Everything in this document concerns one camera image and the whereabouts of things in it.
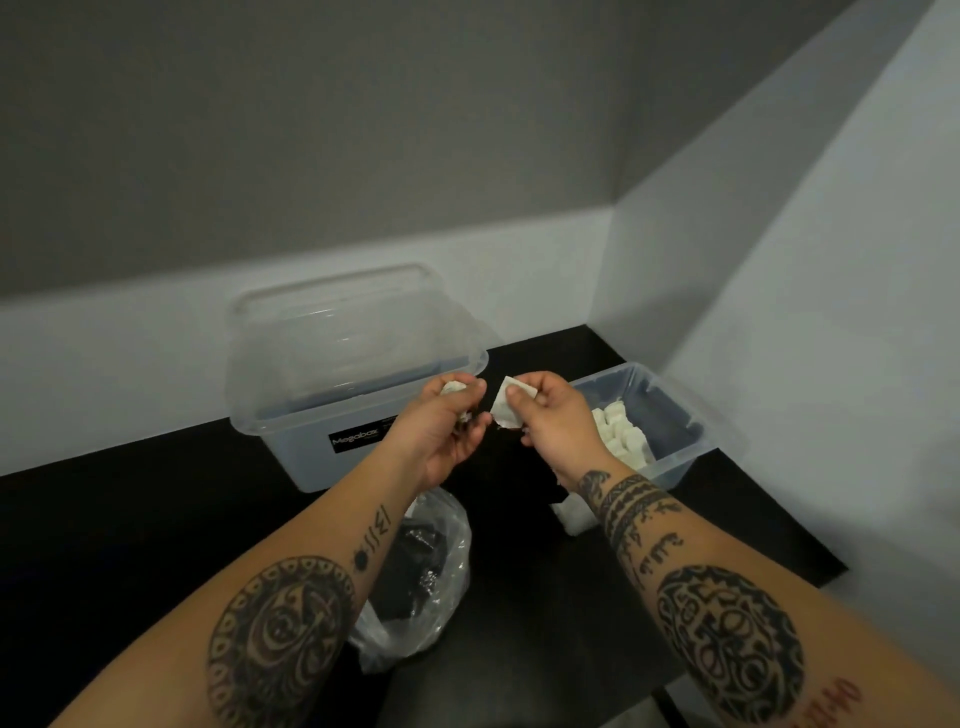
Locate person's right hand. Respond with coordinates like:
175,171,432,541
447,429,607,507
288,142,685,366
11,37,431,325
506,371,639,496

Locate person's left hand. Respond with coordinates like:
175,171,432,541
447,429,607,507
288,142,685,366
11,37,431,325
378,372,495,496

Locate rows of white tea bags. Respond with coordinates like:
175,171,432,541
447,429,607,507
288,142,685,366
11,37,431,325
590,401,658,472

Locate clear plastic bag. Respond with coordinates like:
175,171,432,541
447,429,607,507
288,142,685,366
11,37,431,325
348,485,474,675

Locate small clear plastic bin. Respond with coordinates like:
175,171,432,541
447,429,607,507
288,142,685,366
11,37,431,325
551,362,723,538

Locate person's right forearm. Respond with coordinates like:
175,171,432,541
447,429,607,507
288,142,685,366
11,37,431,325
577,468,960,728

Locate person's left forearm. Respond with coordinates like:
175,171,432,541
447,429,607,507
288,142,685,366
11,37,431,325
48,457,429,728

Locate large clear storage box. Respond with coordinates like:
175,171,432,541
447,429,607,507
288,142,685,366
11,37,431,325
228,348,490,495

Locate clear storage box lid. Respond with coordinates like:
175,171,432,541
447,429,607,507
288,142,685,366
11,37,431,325
224,263,489,421

